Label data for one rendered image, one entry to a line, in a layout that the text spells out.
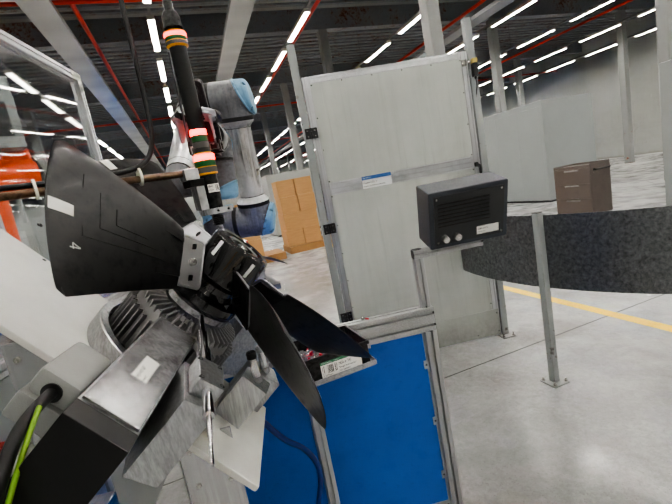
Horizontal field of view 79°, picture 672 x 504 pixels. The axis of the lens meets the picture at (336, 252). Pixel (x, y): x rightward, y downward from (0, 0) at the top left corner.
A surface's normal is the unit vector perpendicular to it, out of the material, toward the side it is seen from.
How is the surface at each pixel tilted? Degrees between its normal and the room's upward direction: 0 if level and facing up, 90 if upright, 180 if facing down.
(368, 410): 90
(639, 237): 90
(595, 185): 90
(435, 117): 90
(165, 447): 102
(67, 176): 72
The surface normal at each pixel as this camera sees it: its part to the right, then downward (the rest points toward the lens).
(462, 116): 0.12, 0.14
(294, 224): 0.35, 0.09
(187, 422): 0.33, 0.30
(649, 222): -0.59, 0.24
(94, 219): 0.91, -0.31
